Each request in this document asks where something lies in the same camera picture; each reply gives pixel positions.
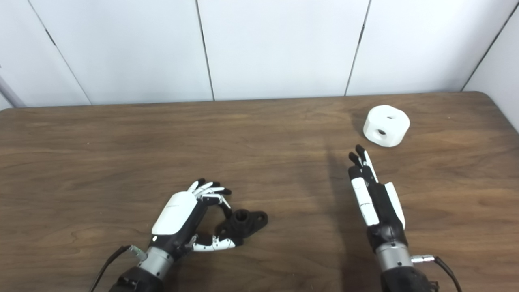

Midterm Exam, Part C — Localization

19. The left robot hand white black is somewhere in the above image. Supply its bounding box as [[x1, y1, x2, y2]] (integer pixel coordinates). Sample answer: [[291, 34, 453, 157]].
[[149, 178, 237, 260]]

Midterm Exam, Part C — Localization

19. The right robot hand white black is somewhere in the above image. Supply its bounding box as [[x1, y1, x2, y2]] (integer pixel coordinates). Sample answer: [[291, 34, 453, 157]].
[[348, 145, 407, 249]]

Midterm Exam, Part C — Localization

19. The black flanged holder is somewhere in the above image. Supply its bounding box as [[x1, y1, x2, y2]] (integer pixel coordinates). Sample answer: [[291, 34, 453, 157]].
[[215, 209, 268, 247]]

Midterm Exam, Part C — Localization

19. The round white piece with holes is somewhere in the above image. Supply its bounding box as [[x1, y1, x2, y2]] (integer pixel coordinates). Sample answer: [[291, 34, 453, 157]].
[[363, 105, 410, 147]]

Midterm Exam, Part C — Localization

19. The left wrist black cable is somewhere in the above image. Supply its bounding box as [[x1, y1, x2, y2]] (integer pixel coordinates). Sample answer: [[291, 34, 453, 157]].
[[88, 245, 147, 292]]

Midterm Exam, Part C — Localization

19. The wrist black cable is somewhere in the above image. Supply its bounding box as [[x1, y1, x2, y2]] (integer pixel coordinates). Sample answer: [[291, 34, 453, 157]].
[[88, 245, 147, 292], [411, 255, 463, 292]]

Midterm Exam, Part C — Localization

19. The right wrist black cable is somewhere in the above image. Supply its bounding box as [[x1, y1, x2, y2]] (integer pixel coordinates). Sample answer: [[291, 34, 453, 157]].
[[411, 255, 463, 292]]

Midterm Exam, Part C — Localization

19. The grey wall corner post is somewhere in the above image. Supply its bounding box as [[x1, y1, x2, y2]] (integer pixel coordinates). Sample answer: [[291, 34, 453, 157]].
[[0, 75, 26, 108]]

